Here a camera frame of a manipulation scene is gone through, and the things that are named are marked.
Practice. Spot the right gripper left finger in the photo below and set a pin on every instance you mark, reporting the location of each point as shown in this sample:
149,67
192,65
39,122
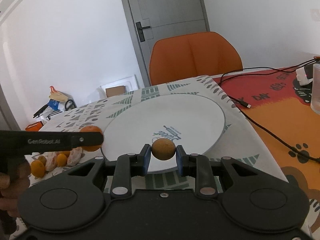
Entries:
128,166

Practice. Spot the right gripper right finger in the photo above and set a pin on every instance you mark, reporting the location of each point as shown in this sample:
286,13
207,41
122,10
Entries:
198,167

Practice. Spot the brown-green longan fruit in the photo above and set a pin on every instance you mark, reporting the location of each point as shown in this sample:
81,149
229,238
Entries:
163,149

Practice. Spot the small yellow kumquat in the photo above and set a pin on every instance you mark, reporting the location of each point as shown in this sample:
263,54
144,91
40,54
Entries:
66,153
62,160

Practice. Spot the large orange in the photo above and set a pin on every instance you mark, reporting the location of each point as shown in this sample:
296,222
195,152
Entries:
91,128

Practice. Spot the peeled pomelo segment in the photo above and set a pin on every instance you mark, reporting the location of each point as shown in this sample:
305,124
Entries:
74,156
51,162

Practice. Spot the orange box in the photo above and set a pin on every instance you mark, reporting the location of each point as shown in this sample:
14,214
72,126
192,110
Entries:
34,127

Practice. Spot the white ceramic plate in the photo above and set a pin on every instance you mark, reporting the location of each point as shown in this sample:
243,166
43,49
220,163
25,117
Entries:
193,121

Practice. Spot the blue white package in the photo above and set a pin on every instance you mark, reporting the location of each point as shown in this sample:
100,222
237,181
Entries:
53,104

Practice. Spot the black metal rack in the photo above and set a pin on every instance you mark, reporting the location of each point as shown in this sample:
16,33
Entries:
70,104

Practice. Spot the brown cardboard piece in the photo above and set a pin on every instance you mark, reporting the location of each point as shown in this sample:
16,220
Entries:
114,91

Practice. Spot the white foam packaging board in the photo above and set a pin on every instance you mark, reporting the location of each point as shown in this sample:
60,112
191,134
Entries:
129,82

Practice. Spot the orange red cartoon mat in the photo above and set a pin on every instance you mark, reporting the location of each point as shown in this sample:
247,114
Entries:
286,124

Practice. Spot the orange chair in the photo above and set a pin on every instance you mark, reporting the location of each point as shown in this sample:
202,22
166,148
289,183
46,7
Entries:
192,55

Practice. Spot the clear ribbed plastic cup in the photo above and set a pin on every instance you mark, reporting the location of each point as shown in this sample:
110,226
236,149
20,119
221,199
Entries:
315,95

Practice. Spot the white power adapter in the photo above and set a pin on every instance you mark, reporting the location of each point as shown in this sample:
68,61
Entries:
304,75

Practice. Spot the grey door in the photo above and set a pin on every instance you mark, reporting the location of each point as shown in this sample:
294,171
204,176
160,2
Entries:
167,18

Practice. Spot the tan paper bag orange handle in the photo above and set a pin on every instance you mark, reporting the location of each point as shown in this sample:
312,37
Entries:
57,95

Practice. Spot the black door handle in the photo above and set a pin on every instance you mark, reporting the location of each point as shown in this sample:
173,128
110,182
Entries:
140,31

